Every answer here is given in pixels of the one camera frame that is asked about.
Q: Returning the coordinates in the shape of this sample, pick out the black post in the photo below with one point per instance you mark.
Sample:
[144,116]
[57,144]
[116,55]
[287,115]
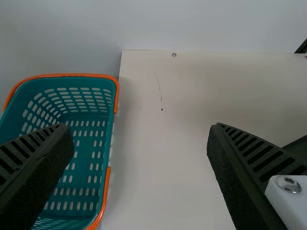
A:
[302,46]

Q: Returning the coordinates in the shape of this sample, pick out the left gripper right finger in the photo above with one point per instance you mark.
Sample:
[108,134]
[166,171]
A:
[244,172]

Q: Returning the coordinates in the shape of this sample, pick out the teal shopping basket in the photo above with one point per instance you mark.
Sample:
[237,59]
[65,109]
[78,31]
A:
[84,115]

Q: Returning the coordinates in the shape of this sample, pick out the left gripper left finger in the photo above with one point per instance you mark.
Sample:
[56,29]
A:
[31,167]

